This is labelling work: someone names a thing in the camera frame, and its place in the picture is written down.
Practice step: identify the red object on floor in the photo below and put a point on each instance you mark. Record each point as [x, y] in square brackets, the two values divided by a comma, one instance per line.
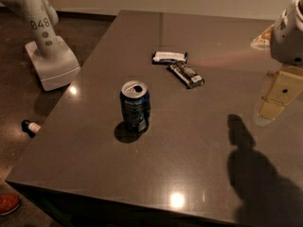
[8, 203]

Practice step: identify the blue pepsi can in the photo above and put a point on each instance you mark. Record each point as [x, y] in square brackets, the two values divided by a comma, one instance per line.
[135, 106]

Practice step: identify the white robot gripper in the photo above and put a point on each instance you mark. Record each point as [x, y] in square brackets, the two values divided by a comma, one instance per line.
[288, 43]

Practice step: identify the white snack bar wrapper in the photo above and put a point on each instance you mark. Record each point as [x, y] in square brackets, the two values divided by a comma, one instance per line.
[162, 57]

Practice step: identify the white robot stand numbered 048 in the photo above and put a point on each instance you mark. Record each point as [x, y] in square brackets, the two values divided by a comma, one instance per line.
[55, 63]

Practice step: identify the small dark bottle on floor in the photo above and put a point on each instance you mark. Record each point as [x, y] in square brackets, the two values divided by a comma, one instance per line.
[30, 127]

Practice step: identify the dark snack bar wrapper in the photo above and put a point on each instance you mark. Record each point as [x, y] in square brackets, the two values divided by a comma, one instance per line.
[186, 74]

